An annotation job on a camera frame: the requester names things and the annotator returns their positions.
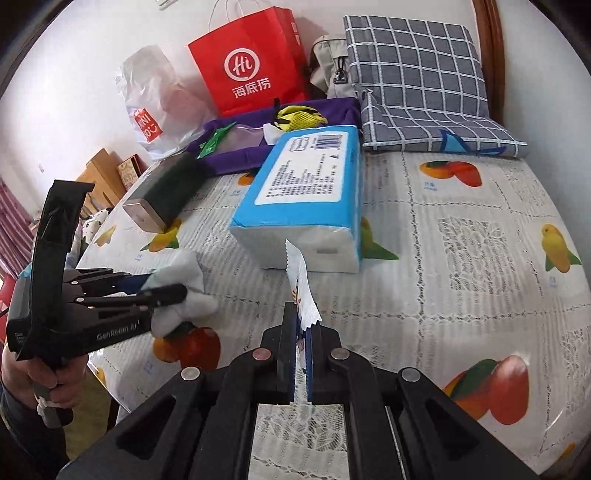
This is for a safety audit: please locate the white packet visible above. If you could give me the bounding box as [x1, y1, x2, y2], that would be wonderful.
[262, 122, 289, 144]

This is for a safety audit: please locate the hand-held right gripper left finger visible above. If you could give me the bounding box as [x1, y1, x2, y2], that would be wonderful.
[58, 302, 298, 480]

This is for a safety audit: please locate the yellow mesh pouch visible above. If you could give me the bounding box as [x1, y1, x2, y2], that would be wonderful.
[270, 104, 329, 130]

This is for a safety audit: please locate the person's left hand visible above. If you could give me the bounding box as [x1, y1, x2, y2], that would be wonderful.
[0, 342, 90, 407]

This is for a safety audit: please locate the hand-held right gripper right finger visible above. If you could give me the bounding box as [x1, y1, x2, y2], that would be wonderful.
[305, 323, 539, 480]

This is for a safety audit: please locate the wooden headboard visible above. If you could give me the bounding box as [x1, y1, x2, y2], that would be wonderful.
[74, 148, 127, 208]

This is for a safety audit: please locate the beige patterned book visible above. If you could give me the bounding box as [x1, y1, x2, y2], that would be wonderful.
[117, 156, 147, 188]

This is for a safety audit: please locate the purple towel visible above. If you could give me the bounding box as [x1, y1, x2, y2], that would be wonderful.
[186, 97, 362, 175]

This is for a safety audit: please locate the red paper bag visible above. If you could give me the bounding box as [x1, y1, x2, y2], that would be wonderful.
[187, 0, 311, 117]

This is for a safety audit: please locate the white plastic shopping bag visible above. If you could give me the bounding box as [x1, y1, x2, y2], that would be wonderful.
[115, 45, 218, 160]

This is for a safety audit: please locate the green edged clear packet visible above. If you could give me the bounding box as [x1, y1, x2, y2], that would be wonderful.
[196, 127, 271, 155]

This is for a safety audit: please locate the white printed sachet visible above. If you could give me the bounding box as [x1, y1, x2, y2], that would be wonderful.
[284, 239, 322, 374]

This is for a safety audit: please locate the white cloth glove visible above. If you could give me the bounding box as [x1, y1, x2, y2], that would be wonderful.
[141, 250, 220, 337]

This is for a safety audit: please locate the blue tissue pack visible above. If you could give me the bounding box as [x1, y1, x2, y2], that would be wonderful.
[229, 124, 363, 273]

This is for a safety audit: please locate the dark tin box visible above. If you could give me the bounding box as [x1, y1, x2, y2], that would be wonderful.
[122, 152, 208, 233]

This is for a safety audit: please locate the black spotted white pillow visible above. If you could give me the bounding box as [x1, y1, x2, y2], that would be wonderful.
[78, 208, 114, 250]

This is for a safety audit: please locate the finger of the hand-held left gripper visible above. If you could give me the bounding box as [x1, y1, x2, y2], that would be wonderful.
[69, 283, 188, 315]
[65, 268, 155, 297]

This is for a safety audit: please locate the grey checked cloth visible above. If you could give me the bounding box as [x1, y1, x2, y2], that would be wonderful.
[343, 15, 529, 158]

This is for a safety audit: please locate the brown wooden door frame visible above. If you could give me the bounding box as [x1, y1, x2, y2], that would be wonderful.
[473, 0, 505, 125]

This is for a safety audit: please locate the person's left forearm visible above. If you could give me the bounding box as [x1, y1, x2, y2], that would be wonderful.
[0, 369, 70, 480]

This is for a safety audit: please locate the red striped curtain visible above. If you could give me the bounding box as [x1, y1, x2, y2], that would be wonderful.
[0, 178, 35, 278]

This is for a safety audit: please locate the grey backpack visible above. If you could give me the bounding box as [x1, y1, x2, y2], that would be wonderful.
[308, 34, 356, 99]

